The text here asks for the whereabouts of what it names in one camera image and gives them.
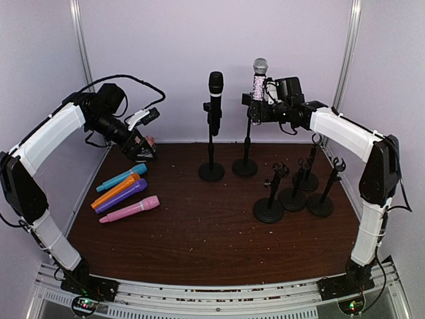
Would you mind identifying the orange microphone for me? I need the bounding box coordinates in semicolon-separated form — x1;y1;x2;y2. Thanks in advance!
90;173;141;209

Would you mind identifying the pink microphone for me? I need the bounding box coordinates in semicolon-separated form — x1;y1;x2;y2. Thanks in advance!
99;195;160;224

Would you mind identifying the purple microphone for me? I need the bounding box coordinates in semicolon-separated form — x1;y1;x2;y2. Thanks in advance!
95;179;148;214

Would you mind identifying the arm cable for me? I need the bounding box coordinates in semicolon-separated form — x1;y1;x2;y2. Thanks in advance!
0;73;166;227
328;106;413;213

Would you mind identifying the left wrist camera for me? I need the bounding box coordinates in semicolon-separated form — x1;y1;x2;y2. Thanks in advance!
125;107;160;131

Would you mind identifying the pink mic stand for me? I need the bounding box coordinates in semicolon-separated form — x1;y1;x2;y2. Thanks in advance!
252;161;290;224

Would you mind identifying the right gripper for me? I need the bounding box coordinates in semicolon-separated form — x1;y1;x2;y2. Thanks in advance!
250;100;289;122

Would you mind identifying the right aluminium post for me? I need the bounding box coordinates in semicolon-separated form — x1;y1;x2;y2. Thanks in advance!
319;0;363;147

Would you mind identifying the aluminium post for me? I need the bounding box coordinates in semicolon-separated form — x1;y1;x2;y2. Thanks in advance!
319;0;363;147
69;0;94;84

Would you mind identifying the left aluminium post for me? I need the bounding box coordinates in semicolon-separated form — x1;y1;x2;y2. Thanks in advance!
69;0;94;84

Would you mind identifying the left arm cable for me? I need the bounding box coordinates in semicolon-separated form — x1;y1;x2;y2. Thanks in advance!
0;73;166;227

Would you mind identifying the glitter silver microphone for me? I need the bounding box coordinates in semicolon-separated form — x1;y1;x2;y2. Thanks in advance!
250;57;270;127

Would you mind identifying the glitter mic stand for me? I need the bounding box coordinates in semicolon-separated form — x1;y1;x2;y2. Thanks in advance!
232;93;258;177

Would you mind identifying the front aluminium rail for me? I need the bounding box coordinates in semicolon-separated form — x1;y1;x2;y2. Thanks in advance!
26;259;412;319

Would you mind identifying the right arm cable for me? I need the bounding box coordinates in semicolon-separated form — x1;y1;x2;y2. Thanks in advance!
328;106;413;213

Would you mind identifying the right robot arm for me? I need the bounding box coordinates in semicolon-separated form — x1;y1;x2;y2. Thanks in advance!
242;75;401;294

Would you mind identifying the blue microphone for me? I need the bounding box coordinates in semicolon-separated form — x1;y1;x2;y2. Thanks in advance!
96;163;147;193

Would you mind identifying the black microphone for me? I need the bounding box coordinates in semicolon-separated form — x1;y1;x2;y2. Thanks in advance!
209;71;224;136

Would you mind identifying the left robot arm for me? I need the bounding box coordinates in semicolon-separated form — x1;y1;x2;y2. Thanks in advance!
1;83;159;301

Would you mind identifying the mic stand front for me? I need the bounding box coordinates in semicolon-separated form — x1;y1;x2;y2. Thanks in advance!
306;157;346;217

